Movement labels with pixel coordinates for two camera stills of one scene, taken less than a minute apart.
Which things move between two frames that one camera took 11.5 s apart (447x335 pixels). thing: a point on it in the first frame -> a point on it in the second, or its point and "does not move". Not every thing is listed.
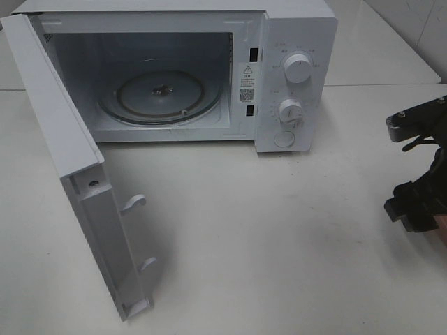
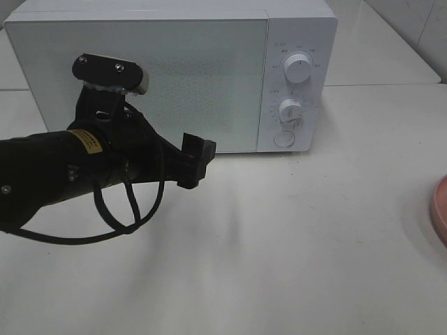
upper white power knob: [297, 68] does not move
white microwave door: [77, 157] -> [207, 77]
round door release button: [284, 139] does not move
